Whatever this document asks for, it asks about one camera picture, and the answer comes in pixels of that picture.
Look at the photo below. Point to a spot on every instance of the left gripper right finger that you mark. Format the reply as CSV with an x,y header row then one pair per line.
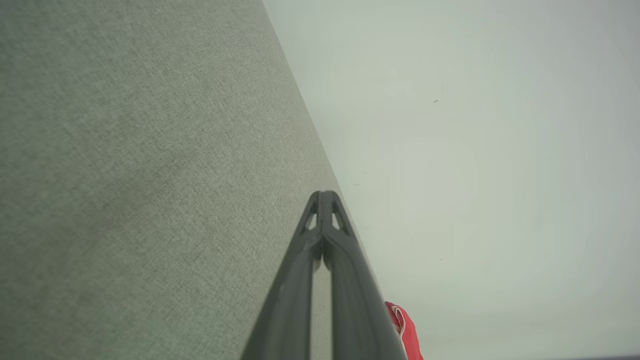
x,y
355,310

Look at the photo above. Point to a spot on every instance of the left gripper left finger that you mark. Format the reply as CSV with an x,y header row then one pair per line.
x,y
290,300

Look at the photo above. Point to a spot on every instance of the red basketball jersey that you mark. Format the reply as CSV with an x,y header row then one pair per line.
x,y
411,335

